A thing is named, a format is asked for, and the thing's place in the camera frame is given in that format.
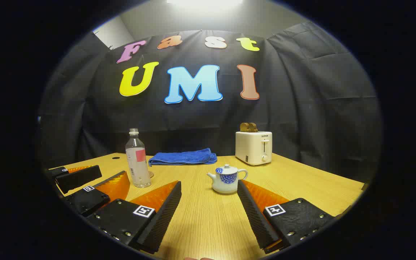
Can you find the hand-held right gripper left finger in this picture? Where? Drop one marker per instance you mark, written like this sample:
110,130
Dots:
164,216

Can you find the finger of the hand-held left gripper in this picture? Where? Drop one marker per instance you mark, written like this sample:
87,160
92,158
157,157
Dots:
79,178
89,200

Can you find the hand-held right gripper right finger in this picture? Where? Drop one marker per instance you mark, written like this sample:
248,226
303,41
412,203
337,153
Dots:
253,216

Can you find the white blue-patterned teacup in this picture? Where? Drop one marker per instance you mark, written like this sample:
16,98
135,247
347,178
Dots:
226,185

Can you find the round beige coaster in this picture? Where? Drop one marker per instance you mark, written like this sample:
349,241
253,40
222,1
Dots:
151,174

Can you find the clear plastic water bottle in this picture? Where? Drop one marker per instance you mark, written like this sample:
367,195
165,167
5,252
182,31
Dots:
138,169

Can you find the folded blue towel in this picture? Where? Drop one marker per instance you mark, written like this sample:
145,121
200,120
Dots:
182,157

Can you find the cream white toaster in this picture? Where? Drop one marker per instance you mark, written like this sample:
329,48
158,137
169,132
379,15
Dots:
253,150

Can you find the brown toast slice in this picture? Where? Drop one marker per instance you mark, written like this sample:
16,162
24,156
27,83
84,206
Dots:
244,128
253,128

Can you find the black backdrop cloth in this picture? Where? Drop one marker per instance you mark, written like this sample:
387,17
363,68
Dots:
284,108

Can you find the bright ceiling light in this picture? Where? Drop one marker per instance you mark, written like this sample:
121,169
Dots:
204,2

